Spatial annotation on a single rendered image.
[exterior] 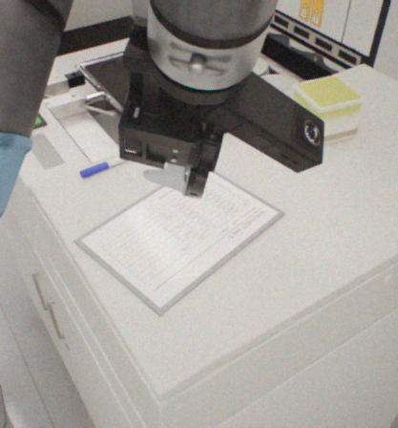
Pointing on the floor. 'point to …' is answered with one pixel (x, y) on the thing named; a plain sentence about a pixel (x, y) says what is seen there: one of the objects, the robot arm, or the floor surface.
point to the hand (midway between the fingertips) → (197, 185)
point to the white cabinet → (317, 379)
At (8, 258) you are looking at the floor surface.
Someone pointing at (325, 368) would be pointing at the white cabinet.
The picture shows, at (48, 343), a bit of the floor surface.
